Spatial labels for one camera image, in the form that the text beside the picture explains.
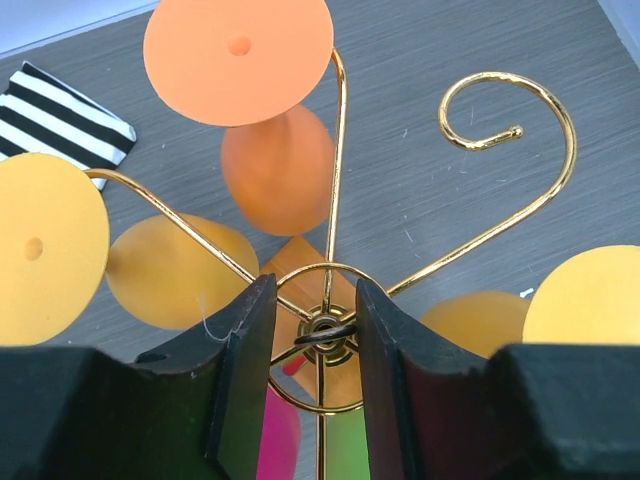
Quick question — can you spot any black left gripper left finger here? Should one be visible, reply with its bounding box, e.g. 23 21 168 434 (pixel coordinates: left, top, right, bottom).
1 275 277 479

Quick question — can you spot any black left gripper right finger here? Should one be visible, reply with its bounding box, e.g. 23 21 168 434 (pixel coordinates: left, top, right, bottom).
356 280 639 479

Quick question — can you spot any yellow plastic wine glass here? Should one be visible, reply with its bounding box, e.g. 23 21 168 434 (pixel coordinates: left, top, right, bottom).
421 245 639 358

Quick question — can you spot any yellow-orange plastic wine glass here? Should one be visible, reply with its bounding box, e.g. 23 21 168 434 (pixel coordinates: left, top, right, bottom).
1 153 248 346

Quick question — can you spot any green plastic wine glass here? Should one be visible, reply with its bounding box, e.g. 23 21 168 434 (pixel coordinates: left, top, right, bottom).
326 409 371 480

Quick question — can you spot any magenta plastic wine glass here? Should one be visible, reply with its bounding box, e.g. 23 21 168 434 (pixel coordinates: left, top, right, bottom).
256 387 301 480

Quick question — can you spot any orange plastic wine glass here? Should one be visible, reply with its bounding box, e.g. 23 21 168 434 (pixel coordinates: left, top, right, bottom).
143 1 334 236

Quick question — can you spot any black white striped cloth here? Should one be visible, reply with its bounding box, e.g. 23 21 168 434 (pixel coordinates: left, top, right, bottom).
1 61 137 170

